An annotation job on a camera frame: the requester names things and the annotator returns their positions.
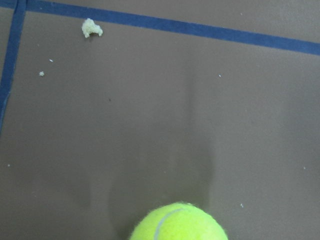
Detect yellow tennis ball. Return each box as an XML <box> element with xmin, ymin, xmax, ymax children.
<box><xmin>130</xmin><ymin>202</ymin><xmax>228</xmax><ymax>240</ymax></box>

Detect yellow foam crumb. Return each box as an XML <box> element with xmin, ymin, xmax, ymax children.
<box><xmin>81</xmin><ymin>18</ymin><xmax>103</xmax><ymax>38</ymax></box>

